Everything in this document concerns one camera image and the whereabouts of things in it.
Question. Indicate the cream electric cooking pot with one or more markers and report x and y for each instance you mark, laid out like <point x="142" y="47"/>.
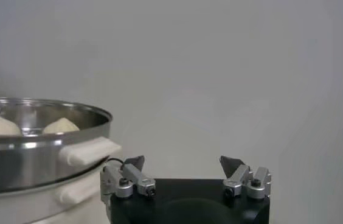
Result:
<point x="22" y="210"/>

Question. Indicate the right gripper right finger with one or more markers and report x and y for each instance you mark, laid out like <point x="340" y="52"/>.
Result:
<point x="238" y="176"/>

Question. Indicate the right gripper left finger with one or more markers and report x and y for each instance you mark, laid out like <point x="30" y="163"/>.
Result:
<point x="135" y="176"/>

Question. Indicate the stainless steel steamer basket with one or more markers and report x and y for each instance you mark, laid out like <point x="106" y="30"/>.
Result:
<point x="16" y="164"/>

